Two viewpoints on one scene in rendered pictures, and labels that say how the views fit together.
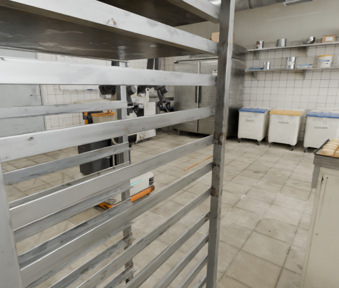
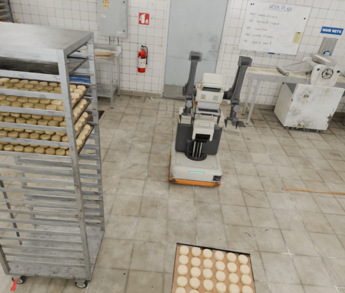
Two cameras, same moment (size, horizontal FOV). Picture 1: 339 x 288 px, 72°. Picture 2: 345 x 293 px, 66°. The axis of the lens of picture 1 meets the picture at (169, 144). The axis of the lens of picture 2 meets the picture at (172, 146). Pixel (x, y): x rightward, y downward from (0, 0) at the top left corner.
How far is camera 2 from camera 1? 1.69 m
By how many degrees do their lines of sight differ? 50
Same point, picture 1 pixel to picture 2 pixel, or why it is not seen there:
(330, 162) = not seen: hidden behind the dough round
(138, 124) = (13, 167)
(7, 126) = (184, 74)
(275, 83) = not seen: outside the picture
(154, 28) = (15, 140)
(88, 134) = not seen: outside the picture
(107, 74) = not seen: outside the picture
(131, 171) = (13, 178)
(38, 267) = not seen: outside the picture
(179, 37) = (32, 142)
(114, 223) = (7, 189)
